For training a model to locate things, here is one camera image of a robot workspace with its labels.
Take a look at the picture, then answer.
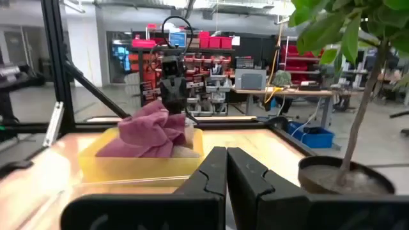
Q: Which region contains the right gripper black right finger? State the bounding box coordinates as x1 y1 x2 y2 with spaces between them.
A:
226 147 409 230

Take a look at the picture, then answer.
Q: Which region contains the shelf with red bins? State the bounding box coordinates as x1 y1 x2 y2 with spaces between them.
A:
130 22 236 116

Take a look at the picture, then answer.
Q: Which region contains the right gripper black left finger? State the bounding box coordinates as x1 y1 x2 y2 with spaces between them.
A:
60 146 228 230

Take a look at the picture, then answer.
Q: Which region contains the black metal rig frame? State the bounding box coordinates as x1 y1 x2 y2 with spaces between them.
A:
0 0 308 158

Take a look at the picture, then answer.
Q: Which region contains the hanging yellow cable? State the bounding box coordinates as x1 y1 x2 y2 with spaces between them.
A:
264 22 286 104

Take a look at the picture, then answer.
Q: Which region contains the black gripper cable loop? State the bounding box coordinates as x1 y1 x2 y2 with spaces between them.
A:
161 15 194 60

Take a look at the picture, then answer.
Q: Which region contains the maroon baseball cap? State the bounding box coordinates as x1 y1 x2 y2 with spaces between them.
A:
95 100 188 159

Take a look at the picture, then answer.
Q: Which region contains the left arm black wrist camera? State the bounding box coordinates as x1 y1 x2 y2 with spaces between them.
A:
161 56 187 79

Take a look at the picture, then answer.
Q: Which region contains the potted green plant black pot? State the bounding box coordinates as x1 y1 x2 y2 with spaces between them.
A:
287 0 409 196

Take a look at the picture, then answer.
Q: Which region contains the blue plastic floor bin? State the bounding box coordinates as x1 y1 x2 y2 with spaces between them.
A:
286 121 336 150

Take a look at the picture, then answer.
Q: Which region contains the translucent yellow plastic bin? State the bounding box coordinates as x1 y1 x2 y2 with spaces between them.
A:
77 127 205 185

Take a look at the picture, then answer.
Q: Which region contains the silver aluminium bar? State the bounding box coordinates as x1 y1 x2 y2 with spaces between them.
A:
42 101 65 148

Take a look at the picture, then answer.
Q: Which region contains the grey box device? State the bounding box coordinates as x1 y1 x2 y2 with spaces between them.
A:
234 68 268 91

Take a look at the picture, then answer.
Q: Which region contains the wooden top work desk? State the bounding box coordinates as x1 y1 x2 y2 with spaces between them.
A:
230 86 336 129

